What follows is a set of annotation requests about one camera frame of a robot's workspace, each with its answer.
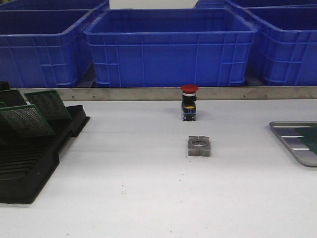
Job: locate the blue crate far right back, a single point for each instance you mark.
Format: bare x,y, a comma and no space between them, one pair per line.
253,3

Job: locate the blue plastic crate centre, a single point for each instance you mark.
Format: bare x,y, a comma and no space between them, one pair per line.
169,47

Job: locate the blue plastic crate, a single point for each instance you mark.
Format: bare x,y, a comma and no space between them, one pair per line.
284,51
45,48
169,47

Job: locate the silver metal tray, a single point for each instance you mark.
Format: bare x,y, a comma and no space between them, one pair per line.
287,134

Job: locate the black slotted board rack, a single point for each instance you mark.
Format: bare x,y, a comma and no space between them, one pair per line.
26,164

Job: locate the green perfboard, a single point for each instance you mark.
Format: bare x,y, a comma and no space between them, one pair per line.
12,98
309,133
49,104
26,121
310,144

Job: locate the blue crate far left back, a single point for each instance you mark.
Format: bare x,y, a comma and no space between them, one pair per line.
54,4

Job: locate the steel shelf rail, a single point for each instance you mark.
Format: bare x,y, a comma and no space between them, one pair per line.
175,93

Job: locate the red emergency stop button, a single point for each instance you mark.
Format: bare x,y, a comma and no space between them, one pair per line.
188,102

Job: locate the blue plastic crate left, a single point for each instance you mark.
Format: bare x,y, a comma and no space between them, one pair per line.
45,48

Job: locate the blue plastic crate right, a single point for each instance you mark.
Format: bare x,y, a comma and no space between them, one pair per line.
284,51

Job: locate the grey metal clamp block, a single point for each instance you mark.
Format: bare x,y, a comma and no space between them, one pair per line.
199,146

